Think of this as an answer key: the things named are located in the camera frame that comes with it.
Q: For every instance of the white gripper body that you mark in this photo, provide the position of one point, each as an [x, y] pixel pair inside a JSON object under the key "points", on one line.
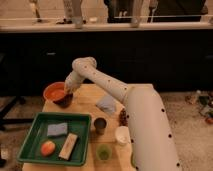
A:
{"points": [[72, 82]]}

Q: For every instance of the orange bowl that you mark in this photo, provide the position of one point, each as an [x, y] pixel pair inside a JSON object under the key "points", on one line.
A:
{"points": [[54, 91]]}

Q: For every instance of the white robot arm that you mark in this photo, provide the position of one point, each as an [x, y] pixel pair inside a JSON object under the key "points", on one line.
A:
{"points": [[152, 141]]}

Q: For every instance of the dark brown bowl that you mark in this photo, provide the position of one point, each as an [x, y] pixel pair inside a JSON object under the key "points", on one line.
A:
{"points": [[65, 101]]}

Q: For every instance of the light blue cloth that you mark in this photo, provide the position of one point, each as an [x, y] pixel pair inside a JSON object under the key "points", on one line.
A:
{"points": [[107, 104]]}

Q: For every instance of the green plastic tray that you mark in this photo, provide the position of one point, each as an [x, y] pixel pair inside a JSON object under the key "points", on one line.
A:
{"points": [[78, 124]]}

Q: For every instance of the blue sponge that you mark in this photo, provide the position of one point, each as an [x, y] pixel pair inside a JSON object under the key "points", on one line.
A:
{"points": [[54, 130]]}

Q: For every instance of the dark metal cup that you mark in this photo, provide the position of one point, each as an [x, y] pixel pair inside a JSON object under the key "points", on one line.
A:
{"points": [[100, 125]]}

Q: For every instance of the beige wooden block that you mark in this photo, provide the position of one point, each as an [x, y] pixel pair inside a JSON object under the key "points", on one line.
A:
{"points": [[68, 146]]}

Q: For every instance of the brown pine cone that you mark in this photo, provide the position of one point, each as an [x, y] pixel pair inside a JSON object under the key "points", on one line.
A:
{"points": [[122, 118]]}

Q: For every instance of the orange peach fruit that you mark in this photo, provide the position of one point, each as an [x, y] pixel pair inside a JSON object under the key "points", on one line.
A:
{"points": [[47, 148]]}

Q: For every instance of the white cup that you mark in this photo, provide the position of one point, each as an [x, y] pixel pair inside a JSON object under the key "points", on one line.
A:
{"points": [[122, 135]]}

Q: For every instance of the green plastic cup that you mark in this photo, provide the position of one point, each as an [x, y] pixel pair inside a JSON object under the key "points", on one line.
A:
{"points": [[103, 152]]}

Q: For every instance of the black cabinet counter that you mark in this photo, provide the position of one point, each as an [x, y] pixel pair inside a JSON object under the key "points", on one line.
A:
{"points": [[171, 56]]}

